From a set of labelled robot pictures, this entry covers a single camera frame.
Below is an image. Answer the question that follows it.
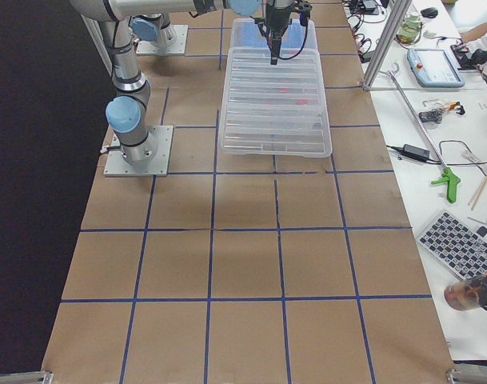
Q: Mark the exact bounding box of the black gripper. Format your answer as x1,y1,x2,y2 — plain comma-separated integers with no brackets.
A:
264,0,311,65

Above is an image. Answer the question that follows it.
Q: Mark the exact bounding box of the clear plastic box lid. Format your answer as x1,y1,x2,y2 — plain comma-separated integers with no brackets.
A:
218,47,332,158

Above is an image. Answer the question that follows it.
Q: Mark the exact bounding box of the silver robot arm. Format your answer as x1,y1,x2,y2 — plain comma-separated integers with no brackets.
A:
70,1,312,166

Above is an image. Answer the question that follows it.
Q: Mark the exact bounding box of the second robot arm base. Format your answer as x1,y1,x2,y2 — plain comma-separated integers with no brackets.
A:
130,14,189,56

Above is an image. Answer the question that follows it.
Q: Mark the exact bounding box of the clear plastic storage box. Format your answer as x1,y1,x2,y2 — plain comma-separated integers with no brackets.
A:
230,18,318,58

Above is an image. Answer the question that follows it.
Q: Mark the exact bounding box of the blue teach pendant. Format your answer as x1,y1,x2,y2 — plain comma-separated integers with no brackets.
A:
406,49,465,88

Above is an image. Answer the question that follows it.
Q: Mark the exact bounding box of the black power adapter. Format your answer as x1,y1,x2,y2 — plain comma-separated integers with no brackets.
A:
403,144,430,162

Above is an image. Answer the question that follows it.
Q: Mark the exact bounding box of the yellow black hand tool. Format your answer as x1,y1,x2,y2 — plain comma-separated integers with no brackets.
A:
443,102,465,115

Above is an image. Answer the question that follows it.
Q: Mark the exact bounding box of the long metal grabber tool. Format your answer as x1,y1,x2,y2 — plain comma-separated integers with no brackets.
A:
380,62,461,203

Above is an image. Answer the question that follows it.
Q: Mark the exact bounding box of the brown paper table cover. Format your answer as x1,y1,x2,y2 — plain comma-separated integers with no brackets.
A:
42,1,453,383

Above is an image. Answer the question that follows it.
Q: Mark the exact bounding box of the checkered calibration board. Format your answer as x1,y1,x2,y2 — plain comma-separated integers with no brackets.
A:
417,210,487,279

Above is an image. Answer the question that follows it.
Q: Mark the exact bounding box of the aluminium frame post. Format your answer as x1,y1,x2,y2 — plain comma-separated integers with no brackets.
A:
362,0,411,90

